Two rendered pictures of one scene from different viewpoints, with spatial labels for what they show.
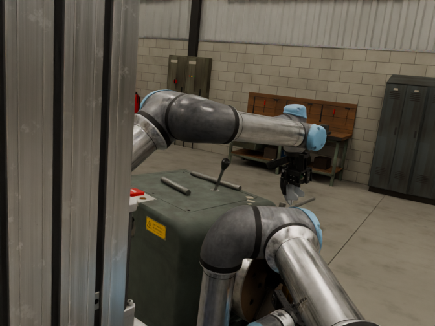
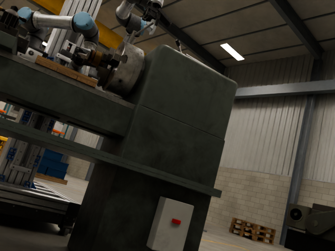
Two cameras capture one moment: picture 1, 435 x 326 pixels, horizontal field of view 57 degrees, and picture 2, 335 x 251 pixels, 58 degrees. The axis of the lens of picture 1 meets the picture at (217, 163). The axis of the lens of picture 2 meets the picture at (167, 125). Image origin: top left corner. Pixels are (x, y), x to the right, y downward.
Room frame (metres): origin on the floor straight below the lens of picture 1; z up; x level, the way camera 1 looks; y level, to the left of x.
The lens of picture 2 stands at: (2.15, -1.66, 0.44)
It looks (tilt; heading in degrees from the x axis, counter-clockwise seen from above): 13 degrees up; 110
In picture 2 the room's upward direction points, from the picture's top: 16 degrees clockwise
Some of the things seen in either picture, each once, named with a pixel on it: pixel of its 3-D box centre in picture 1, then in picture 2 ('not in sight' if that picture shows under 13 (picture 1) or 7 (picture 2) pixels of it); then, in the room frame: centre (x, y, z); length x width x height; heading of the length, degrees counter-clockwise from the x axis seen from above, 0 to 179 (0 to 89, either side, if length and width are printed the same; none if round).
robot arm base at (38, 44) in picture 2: not in sight; (32, 44); (0.41, -0.09, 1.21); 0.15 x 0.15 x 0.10
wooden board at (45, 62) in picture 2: not in sight; (62, 79); (1.03, -0.38, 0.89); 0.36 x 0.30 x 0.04; 135
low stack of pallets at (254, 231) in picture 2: not in sight; (252, 230); (2.06, 8.07, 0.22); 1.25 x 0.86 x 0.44; 63
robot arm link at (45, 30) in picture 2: not in sight; (38, 29); (0.41, -0.10, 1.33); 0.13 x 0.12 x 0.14; 100
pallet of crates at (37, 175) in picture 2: not in sight; (45, 163); (-3.56, 5.39, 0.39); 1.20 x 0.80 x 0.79; 68
